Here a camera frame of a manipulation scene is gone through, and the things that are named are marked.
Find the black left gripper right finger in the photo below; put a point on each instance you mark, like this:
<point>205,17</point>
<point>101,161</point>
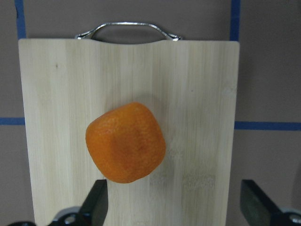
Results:
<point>259,210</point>

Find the bamboo cutting board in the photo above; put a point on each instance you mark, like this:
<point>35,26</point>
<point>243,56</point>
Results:
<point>190,86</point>

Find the orange fruit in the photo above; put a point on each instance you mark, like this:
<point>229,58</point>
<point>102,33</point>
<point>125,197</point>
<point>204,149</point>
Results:
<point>126,144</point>

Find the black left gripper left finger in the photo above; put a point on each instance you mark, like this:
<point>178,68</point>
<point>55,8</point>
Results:
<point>92,212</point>

